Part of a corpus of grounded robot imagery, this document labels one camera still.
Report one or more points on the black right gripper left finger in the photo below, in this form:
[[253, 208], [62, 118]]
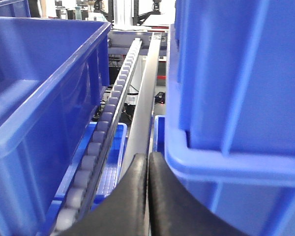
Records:
[[122, 212]]

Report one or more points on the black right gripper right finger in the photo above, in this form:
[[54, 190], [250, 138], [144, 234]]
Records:
[[174, 211]]

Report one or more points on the large blue bin right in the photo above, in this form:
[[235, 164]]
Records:
[[230, 121]]

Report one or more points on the large blue bin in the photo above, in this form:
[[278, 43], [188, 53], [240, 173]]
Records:
[[53, 74], [230, 121]]

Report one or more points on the large blue bin left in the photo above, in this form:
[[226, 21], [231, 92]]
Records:
[[53, 74]]

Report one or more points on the steel rack beam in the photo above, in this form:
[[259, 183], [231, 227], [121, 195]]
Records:
[[139, 135]]

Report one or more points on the roller conveyor rail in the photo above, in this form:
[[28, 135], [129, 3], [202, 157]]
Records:
[[80, 192]]

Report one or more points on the blue bin below rail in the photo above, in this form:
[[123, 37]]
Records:
[[111, 169]]

